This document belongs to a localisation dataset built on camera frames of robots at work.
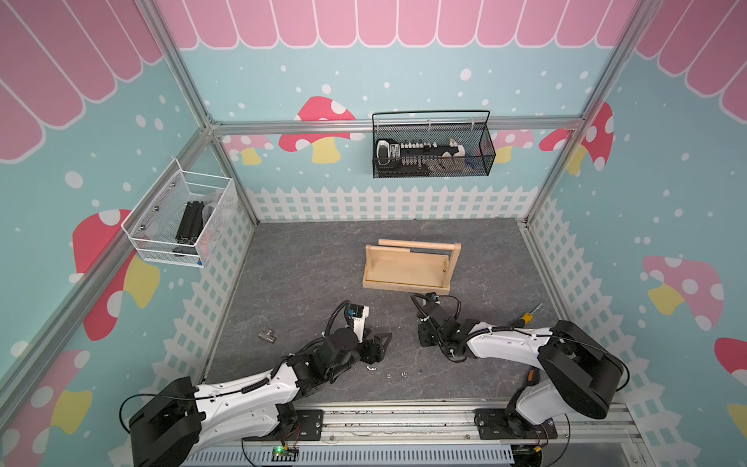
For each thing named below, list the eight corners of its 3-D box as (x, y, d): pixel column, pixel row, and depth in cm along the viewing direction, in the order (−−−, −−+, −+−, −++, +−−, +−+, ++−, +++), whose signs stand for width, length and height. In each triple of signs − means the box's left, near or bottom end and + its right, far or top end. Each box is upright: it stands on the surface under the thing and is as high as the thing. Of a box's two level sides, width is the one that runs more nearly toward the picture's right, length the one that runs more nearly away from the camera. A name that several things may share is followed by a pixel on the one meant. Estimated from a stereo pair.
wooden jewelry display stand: (363, 287, 103) (358, 242, 84) (368, 258, 111) (365, 211, 92) (446, 296, 101) (461, 251, 82) (445, 265, 109) (459, 219, 90)
